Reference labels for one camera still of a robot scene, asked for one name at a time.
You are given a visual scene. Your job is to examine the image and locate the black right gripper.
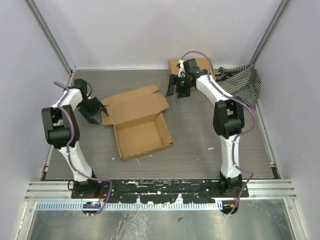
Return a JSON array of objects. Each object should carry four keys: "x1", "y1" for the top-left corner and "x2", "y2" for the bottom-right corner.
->
[{"x1": 165, "y1": 74, "x2": 192, "y2": 99}]

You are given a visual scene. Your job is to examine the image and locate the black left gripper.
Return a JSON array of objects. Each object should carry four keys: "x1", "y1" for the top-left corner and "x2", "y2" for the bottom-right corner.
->
[{"x1": 77, "y1": 97, "x2": 108, "y2": 125}]

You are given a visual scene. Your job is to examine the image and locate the brown cardboard box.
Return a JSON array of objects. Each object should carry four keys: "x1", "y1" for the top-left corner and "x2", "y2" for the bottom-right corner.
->
[
  {"x1": 168, "y1": 57, "x2": 216, "y2": 82},
  {"x1": 101, "y1": 85, "x2": 173, "y2": 162}
]

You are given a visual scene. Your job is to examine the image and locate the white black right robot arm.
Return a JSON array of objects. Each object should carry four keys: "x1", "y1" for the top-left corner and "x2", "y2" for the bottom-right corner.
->
[{"x1": 166, "y1": 58, "x2": 245, "y2": 198}]

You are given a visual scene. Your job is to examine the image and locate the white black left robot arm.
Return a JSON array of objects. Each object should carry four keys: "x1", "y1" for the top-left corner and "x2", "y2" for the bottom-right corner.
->
[{"x1": 41, "y1": 78, "x2": 108, "y2": 199}]

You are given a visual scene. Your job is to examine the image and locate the folded brown cardboard box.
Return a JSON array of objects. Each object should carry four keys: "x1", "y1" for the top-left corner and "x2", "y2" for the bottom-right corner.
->
[{"x1": 168, "y1": 57, "x2": 216, "y2": 82}]

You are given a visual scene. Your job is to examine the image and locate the striped black white cloth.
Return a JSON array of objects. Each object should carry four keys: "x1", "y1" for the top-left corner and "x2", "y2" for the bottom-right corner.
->
[{"x1": 215, "y1": 64, "x2": 262, "y2": 109}]

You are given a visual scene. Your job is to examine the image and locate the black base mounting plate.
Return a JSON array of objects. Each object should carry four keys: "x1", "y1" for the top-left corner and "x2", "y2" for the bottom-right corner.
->
[{"x1": 67, "y1": 179, "x2": 240, "y2": 204}]

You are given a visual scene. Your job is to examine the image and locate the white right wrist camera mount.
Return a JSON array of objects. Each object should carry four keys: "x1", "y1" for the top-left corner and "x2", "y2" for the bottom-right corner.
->
[{"x1": 176, "y1": 59, "x2": 187, "y2": 78}]

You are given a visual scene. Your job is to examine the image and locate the aluminium front frame rail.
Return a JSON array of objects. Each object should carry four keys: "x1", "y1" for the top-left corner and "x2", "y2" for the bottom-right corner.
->
[{"x1": 25, "y1": 179, "x2": 297, "y2": 204}]

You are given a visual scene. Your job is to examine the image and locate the slotted grey cable duct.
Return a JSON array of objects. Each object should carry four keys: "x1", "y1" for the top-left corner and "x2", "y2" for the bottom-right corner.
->
[{"x1": 35, "y1": 200, "x2": 223, "y2": 211}]

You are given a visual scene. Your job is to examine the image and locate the left aluminium corner post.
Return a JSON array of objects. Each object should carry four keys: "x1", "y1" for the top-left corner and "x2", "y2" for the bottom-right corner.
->
[{"x1": 24, "y1": 0, "x2": 76, "y2": 75}]

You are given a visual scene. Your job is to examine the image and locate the aluminium corner post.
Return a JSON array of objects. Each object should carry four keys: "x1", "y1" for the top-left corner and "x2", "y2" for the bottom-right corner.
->
[
  {"x1": 249, "y1": 0, "x2": 292, "y2": 65},
  {"x1": 24, "y1": 0, "x2": 76, "y2": 75}
]

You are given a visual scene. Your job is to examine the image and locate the right aluminium corner post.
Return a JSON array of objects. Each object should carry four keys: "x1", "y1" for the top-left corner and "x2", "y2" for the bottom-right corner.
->
[{"x1": 249, "y1": 0, "x2": 292, "y2": 65}]

